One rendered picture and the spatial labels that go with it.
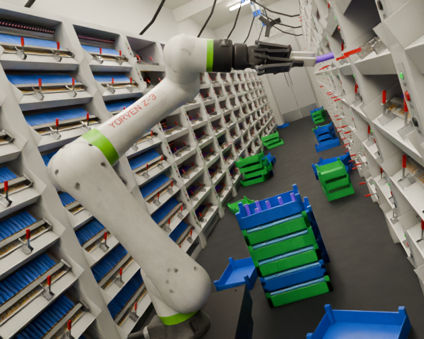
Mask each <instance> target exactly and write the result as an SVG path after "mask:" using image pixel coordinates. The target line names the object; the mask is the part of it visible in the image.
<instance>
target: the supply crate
mask: <svg viewBox="0 0 424 339"><path fill-rule="evenodd" d="M292 186H293V190H291V191H289V192H285V193H282V194H278V195H276V196H272V197H270V198H266V199H264V200H260V201H259V204H260V207H261V209H262V212H259V213H255V208H257V207H256V203H255V202H254V203H252V204H248V207H249V209H250V212H251V215H249V216H248V214H247V212H246V209H245V206H243V204H242V202H239V203H238V206H239V208H240V210H239V213H236V218H237V220H238V223H239V226H240V229H241V231H242V230H245V229H248V228H251V227H255V226H257V225H261V224H264V223H268V222H270V221H274V220H277V219H280V218H283V217H286V216H289V215H293V214H296V213H299V212H302V211H305V208H304V204H303V202H302V199H301V196H300V194H299V191H298V189H297V185H296V184H294V185H292ZM291 193H294V195H295V198H296V200H295V201H292V199H291V196H290V194H291ZM279 196H281V198H282V200H283V205H281V206H280V204H279V201H278V197H279ZM266 200H269V202H270V205H271V209H268V208H267V205H266V203H265V201H266Z"/></svg>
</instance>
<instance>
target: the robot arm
mask: <svg viewBox="0 0 424 339"><path fill-rule="evenodd" d="M291 49H292V48H291V47H289V48H288V45H283V44H274V43H269V42H262V41H260V40H255V43H254V45H253V46H247V44H246V43H235V44H234V45H233V42H232V40H227V37H224V38H223V39H206V38H196V37H192V36H188V35H185V34H179V35H176V36H173V37H172V38H171V39H169V40H168V41H167V42H166V45H165V46H164V51H163V57H164V63H165V67H166V77H165V78H164V79H163V80H162V81H161V82H160V83H158V84H157V85H156V86H155V87H154V88H153V89H152V90H151V91H149V92H148V93H147V94H145V95H144V96H143V97H142V98H141V99H139V100H137V101H136V102H135V103H134V104H132V105H131V106H129V107H128V108H126V109H125V110H123V111H122V112H120V113H118V114H117V115H115V116H113V117H112V118H110V119H108V120H107V121H105V122H103V123H102V124H99V125H98V126H96V127H95V128H93V129H91V130H90V131H88V132H86V133H85V134H84V135H82V136H80V137H79V138H78V139H76V140H74V141H73V142H72V143H69V144H67V145H65V146H64V147H62V148H61V149H60V150H59V151H58V152H57V153H56V154H54V155H53V157H52V158H51V159H50V161H49V163H48V167H47V174H48V178H49V180H50V182H51V184H52V185H53V186H54V187H55V188H56V189H58V190H60V191H61V192H67V193H68V194H70V195H71V196H72V197H73V198H74V199H75V200H76V201H77V202H78V203H80V204H81V205H82V206H83V207H84V208H85V209H87V210H88V211H89V212H90V213H91V214H92V215H93V216H94V217H95V218H96V219H97V220H99V222H101V224H103V226H105V228H107V230H109V232H110V233H111V234H112V235H113V236H114V237H115V238H116V239H117V240H118V241H119V242H120V244H121V245H122V246H123V247H124V248H125V250H126V251H127V252H128V253H129V254H130V255H131V256H132V257H133V259H134V260H135V261H136V263H138V265H139V266H140V267H141V276H142V278H143V282H144V283H145V286H146V289H147V291H148V293H149V296H150V298H151V301H152V303H153V306H154V308H155V310H156V313H157V315H154V316H153V318H152V319H151V321H150V323H149V324H148V326H146V327H145V328H144V330H142V331H139V332H134V333H132V334H128V336H127V338H128V339H142V338H145V339H198V338H200V337H201V336H202V335H203V334H204V333H205V332H206V331H207V330H208V329H209V327H210V325H211V320H210V318H209V316H208V315H207V314H206V313H205V312H204V311H203V310H202V309H201V308H202V307H203V306H204V305H205V304H206V303H207V302H208V300H209V297H210V294H211V279H210V277H209V275H208V273H207V271H206V270H205V269H204V268H203V267H202V266H200V265H199V264H198V263H197V262H195V261H194V260H193V259H192V258H191V257H190V256H189V255H188V254H187V253H186V252H184V251H183V250H182V249H181V248H180V247H179V246H178V245H177V244H176V243H175V242H174V241H173V240H172V239H171V238H170V237H169V236H168V235H167V234H166V233H165V232H164V231H163V230H162V229H161V228H160V227H159V225H158V224H157V223H156V222H155V221H154V220H153V219H152V218H151V217H150V216H149V215H148V214H147V212H146V211H145V210H144V208H143V207H142V206H141V205H140V204H139V203H138V202H137V200H136V199H135V197H134V196H133V195H132V194H131V193H130V191H129V190H128V188H127V187H126V186H125V185H124V183H123V182H122V180H121V179H120V178H119V176H118V175H117V173H116V172H115V171H114V169H113V168H112V165H113V164H114V163H116V162H117V161H118V160H119V159H120V158H121V157H122V156H123V155H124V154H125V153H126V152H127V151H128V150H129V149H130V148H131V147H132V146H133V145H134V144H135V143H136V142H137V141H138V140H139V139H140V138H141V137H142V136H143V135H144V134H145V133H147V132H148V131H149V130H150V129H151V128H153V127H154V126H155V125H156V124H157V123H158V122H160V121H161V120H163V119H164V118H165V117H166V116H168V115H169V114H171V113H172V112H173V111H175V110H177V109H178V108H179V107H181V106H183V105H185V104H186V103H188V102H189V101H191V100H193V99H194V98H195V97H196V96H197V95H198V93H199V91H200V86H201V82H200V72H210V73H230V72H231V70H232V68H233V70H241V71H243V70H245V69H246V68H250V69H255V70H256V71H257V75H258V76H261V75H264V74H269V73H284V72H289V71H290V69H291V67H314V65H315V63H316V60H317V58H316V57H314V56H315V54H316V53H315V52H304V51H296V50H291Z"/></svg>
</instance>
